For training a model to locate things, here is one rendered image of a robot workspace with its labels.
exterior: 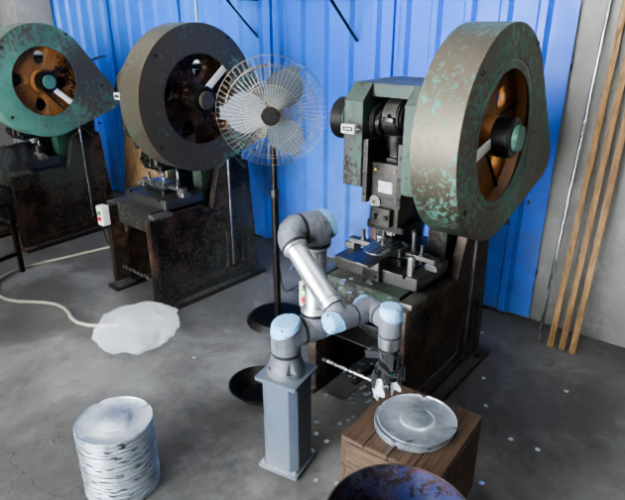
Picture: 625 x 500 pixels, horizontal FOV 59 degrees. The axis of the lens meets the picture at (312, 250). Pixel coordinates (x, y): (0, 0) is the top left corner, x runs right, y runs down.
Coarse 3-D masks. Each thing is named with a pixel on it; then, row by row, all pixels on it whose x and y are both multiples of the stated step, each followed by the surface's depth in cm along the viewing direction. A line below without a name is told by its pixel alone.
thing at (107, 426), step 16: (112, 400) 227; (128, 400) 227; (80, 416) 218; (96, 416) 218; (112, 416) 217; (128, 416) 217; (144, 416) 218; (80, 432) 209; (96, 432) 209; (112, 432) 209; (128, 432) 209
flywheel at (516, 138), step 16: (512, 80) 225; (496, 96) 216; (512, 96) 229; (528, 96) 231; (496, 112) 220; (512, 112) 233; (528, 112) 236; (496, 128) 207; (512, 128) 206; (480, 144) 212; (496, 144) 208; (512, 144) 207; (480, 160) 218; (496, 160) 235; (512, 160) 239; (480, 176) 222; (496, 176) 236; (512, 176) 239; (496, 192) 235
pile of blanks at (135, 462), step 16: (144, 432) 210; (80, 448) 206; (96, 448) 202; (112, 448) 203; (128, 448) 206; (144, 448) 212; (80, 464) 213; (96, 464) 205; (112, 464) 205; (128, 464) 209; (144, 464) 214; (96, 480) 208; (112, 480) 208; (128, 480) 210; (144, 480) 216; (96, 496) 212; (112, 496) 213; (128, 496) 213; (144, 496) 218
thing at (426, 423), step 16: (400, 400) 216; (416, 400) 216; (432, 400) 216; (384, 416) 207; (400, 416) 206; (416, 416) 206; (432, 416) 206; (448, 416) 207; (400, 432) 199; (416, 432) 199; (432, 432) 199; (448, 432) 199
